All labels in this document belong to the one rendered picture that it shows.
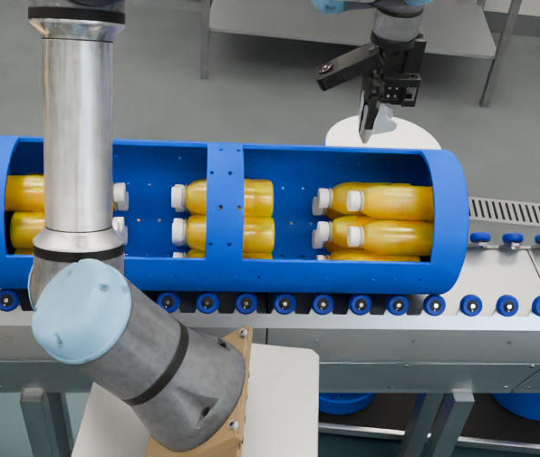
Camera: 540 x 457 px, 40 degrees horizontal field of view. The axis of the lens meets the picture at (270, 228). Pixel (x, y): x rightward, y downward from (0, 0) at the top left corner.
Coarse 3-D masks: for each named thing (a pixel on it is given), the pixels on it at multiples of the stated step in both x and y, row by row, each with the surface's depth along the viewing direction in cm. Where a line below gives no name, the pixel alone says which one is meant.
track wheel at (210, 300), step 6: (198, 294) 142; (204, 294) 141; (210, 294) 141; (216, 294) 142; (198, 300) 141; (204, 300) 141; (210, 300) 141; (216, 300) 141; (198, 306) 141; (204, 306) 141; (210, 306) 141; (216, 306) 141; (204, 312) 141; (210, 312) 141
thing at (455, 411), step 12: (456, 396) 171; (468, 396) 171; (444, 408) 177; (456, 408) 172; (468, 408) 172; (444, 420) 177; (456, 420) 175; (432, 432) 186; (444, 432) 178; (456, 432) 179; (432, 444) 186; (444, 444) 182; (432, 456) 186; (444, 456) 186
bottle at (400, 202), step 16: (368, 192) 138; (384, 192) 137; (400, 192) 138; (416, 192) 138; (432, 192) 139; (368, 208) 138; (384, 208) 137; (400, 208) 138; (416, 208) 138; (432, 208) 138
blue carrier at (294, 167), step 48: (0, 144) 129; (144, 144) 136; (192, 144) 136; (240, 144) 137; (288, 144) 140; (0, 192) 124; (144, 192) 152; (240, 192) 128; (288, 192) 155; (0, 240) 124; (144, 240) 152; (240, 240) 128; (288, 240) 155; (432, 240) 132; (144, 288) 136; (192, 288) 136; (240, 288) 136; (288, 288) 137; (336, 288) 137; (384, 288) 138; (432, 288) 138
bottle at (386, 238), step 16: (368, 224) 138; (384, 224) 137; (400, 224) 138; (416, 224) 138; (432, 224) 139; (368, 240) 137; (384, 240) 136; (400, 240) 137; (416, 240) 137; (416, 256) 140
